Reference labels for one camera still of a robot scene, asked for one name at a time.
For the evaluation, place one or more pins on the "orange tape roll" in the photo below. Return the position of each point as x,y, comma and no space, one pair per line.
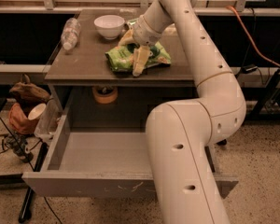
104,95

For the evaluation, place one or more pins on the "clear plastic water bottle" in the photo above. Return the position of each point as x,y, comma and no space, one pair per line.
70,34

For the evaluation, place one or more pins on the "green rice chip bag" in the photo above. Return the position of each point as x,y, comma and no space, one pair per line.
120,58

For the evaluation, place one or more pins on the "green soda can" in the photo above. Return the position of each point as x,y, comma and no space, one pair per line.
132,22

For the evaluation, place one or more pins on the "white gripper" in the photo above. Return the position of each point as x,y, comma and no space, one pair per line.
145,34

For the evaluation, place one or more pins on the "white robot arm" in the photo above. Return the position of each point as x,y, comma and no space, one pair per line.
178,131

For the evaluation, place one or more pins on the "white ceramic bowl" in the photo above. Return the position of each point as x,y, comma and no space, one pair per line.
109,26

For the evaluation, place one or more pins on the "black power adapter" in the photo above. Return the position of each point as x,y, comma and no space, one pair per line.
249,68

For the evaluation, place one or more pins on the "grey cabinet with glass top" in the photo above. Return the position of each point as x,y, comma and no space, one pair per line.
87,65

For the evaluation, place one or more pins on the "clear plastic container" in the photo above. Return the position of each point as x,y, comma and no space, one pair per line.
48,123

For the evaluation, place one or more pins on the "open grey top drawer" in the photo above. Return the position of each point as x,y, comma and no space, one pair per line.
101,150

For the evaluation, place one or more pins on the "white cup on floor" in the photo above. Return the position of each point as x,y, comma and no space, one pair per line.
37,111

